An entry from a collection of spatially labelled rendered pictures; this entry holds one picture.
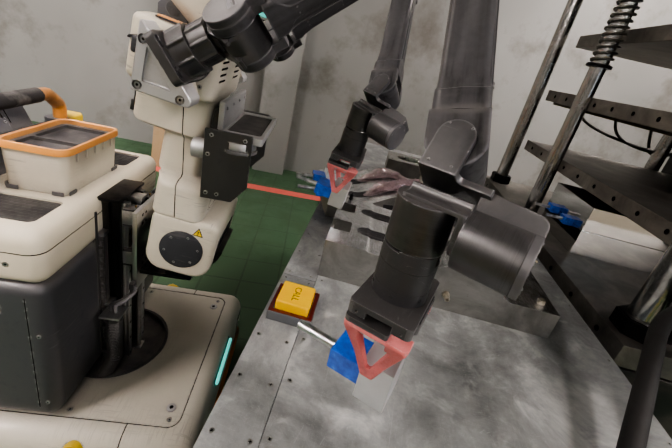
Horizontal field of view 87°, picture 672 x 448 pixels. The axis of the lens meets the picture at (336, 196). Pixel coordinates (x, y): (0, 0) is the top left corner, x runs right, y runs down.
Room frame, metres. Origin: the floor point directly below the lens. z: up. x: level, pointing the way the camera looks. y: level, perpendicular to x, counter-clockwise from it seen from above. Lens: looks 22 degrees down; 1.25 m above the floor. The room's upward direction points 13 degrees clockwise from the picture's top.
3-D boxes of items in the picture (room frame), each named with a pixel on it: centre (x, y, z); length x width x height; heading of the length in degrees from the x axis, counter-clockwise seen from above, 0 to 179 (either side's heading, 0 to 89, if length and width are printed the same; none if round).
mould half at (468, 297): (0.76, -0.26, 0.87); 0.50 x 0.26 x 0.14; 86
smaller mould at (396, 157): (1.56, -0.29, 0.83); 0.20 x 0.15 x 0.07; 86
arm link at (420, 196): (0.30, -0.09, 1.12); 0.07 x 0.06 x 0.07; 58
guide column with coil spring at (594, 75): (1.49, -0.84, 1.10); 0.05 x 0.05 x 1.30
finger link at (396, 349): (0.29, -0.08, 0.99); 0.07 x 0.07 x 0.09; 66
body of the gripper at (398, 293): (0.31, -0.08, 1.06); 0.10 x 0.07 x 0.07; 156
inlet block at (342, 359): (0.32, -0.05, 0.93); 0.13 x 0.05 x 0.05; 66
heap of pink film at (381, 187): (1.11, -0.19, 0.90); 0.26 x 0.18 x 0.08; 104
